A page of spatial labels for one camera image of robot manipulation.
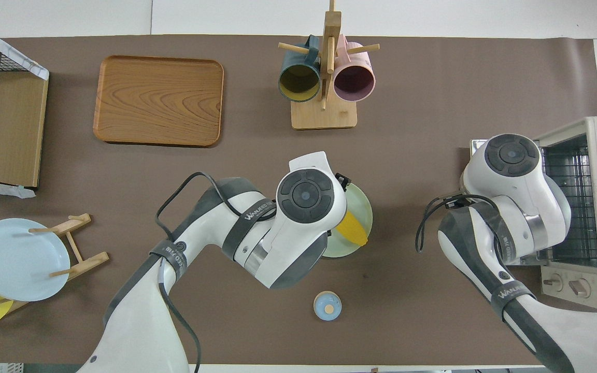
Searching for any yellow corn cob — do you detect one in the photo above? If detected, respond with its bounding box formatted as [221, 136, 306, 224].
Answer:
[336, 209, 369, 247]

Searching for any light blue plate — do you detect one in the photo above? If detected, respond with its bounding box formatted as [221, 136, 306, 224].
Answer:
[0, 218, 71, 302]

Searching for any small blue round bell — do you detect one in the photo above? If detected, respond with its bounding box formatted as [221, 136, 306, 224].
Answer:
[313, 291, 342, 321]

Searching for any wooden mug tree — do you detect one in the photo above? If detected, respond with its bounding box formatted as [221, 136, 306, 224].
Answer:
[278, 0, 380, 130]

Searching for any wooden serving tray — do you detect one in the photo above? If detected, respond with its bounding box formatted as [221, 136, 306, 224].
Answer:
[93, 55, 225, 148]

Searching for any dark blue mug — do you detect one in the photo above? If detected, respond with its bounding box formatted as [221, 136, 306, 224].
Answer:
[278, 35, 322, 103]

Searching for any pale green plate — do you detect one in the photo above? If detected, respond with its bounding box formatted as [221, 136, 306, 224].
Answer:
[322, 182, 374, 259]

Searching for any wire and wood shelf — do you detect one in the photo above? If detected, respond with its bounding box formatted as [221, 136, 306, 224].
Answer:
[0, 31, 49, 190]

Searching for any pink mug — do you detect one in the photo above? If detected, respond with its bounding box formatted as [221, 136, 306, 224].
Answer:
[333, 34, 376, 103]

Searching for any wooden plate rack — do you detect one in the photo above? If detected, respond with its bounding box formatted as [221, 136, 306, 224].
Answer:
[0, 213, 110, 314]

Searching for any white cloth strip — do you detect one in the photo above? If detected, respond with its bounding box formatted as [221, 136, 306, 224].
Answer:
[0, 176, 36, 198]

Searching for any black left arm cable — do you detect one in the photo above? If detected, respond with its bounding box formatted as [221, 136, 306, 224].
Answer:
[154, 172, 258, 373]

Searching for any brown table mat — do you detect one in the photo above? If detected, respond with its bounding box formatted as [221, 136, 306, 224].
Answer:
[0, 35, 597, 365]

